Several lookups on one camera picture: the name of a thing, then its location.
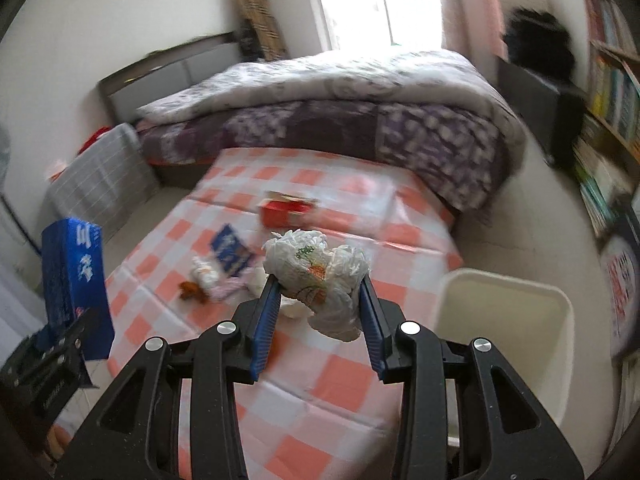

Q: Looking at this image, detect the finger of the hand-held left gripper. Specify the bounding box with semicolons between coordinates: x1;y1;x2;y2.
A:
37;308;98;362

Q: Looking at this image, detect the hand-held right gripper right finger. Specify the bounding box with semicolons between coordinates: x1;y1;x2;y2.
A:
357;274;586;480

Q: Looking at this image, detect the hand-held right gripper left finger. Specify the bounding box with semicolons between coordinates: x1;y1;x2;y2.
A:
52;274;283;480

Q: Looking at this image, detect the blue carton box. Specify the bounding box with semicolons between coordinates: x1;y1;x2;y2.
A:
41;217;115;361

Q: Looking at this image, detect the white plastic bag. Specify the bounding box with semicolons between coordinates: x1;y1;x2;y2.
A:
262;229;372;343

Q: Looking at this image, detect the small brown scrap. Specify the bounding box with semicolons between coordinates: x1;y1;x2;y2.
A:
180;281;210;305

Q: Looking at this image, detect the small white packet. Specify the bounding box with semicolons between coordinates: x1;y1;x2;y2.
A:
191;256;223;288

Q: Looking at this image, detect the blue packet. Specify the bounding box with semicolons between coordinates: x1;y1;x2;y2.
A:
209;223;253;278

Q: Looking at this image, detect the red cardboard box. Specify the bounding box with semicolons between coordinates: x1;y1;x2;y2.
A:
258;191;321;231

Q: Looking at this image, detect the white plastic bin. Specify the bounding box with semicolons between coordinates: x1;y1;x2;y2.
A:
434;268;575;448

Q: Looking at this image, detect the orange white checked tablecloth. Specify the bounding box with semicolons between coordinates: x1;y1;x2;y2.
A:
50;147;466;480

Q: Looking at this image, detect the grey checked cloth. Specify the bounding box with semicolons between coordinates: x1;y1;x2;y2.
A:
47;124;161;233

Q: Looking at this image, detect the red cloth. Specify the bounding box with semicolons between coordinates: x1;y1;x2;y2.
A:
77;127;113;153

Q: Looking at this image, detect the purple floral quilt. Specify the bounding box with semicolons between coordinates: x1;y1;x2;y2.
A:
137;50;528;216

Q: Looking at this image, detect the white red printed bag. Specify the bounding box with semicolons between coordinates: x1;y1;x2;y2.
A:
597;210;640;361

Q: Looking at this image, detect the bed with grey headboard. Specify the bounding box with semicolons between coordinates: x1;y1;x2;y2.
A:
97;30;501;221

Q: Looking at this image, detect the black cabinet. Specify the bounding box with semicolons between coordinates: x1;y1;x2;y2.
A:
497;55;588;171

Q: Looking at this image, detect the window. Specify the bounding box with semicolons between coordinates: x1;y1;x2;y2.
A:
310;0;443;51

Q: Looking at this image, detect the black bag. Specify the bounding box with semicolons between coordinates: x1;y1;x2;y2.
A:
502;7;576;81

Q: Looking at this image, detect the pink hanging cloth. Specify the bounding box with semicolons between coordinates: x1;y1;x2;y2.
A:
479;0;507;57

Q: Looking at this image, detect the wooden bookshelf with books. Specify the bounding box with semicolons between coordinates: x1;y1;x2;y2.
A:
570;0;640;241

